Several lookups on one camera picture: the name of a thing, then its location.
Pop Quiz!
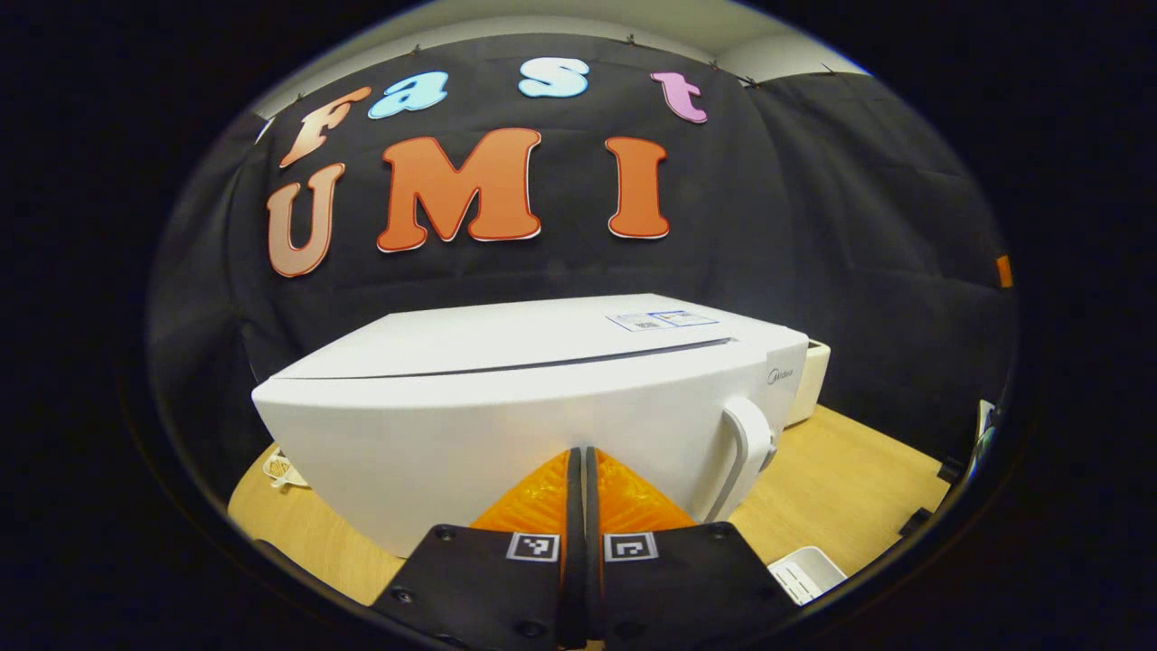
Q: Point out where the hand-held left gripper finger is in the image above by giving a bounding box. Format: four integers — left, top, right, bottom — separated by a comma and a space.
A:
372, 446, 584, 650
585, 446, 801, 650

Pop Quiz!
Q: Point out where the white microwave oven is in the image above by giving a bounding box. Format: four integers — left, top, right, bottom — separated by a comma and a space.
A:
251, 292, 811, 560

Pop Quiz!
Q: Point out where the black backdrop cloth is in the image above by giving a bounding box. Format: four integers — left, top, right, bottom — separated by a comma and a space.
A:
146, 32, 1018, 507

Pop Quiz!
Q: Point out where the white plastic tray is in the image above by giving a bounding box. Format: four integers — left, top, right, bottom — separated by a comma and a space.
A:
767, 545, 849, 607

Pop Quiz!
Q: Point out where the white toaster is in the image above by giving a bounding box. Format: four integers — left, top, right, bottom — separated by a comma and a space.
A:
785, 339, 832, 429

